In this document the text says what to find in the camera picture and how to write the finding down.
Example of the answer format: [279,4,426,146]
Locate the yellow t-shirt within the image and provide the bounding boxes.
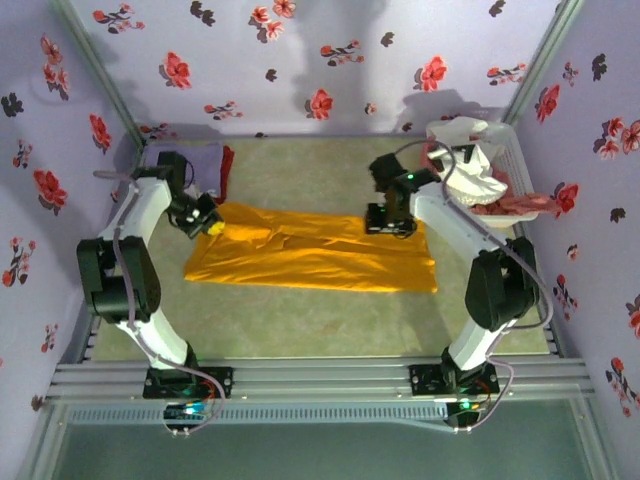
[183,201,439,295]

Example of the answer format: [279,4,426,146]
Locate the folded purple t-shirt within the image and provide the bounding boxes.
[143,141,224,199]

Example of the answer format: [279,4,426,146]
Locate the white t-shirt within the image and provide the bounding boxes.
[424,116,511,207]

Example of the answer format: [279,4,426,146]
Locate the white plastic basket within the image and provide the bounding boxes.
[424,118,540,232]

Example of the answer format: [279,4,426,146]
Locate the left controller board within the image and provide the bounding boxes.
[163,402,212,427]

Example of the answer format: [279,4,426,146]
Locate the controller board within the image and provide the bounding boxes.
[163,402,212,427]
[446,397,490,427]

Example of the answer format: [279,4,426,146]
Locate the right controller board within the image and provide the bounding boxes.
[446,397,490,427]

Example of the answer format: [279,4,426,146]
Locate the grey left arm cable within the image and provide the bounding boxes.
[92,168,202,372]

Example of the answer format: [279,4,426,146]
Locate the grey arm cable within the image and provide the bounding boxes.
[394,139,556,365]
[92,168,202,372]

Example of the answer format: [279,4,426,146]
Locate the aluminium corner post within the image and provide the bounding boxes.
[501,0,587,127]
[49,0,147,147]

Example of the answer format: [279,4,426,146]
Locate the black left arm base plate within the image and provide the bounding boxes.
[143,366,235,401]

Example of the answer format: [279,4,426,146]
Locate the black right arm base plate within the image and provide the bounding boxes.
[408,362,501,397]

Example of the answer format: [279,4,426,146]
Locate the aluminium frame rail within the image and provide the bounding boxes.
[45,355,596,402]

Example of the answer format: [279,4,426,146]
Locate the grey left base cable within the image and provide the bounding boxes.
[171,372,230,438]

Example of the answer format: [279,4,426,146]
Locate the grey base cable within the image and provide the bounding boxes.
[451,370,520,434]
[171,372,230,438]

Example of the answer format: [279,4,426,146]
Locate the grey right arm cable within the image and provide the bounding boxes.
[394,139,556,365]

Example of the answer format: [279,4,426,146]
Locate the slotted grey cable duct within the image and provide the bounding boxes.
[64,402,451,427]

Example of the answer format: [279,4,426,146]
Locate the grey right base cable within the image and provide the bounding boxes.
[451,370,520,434]

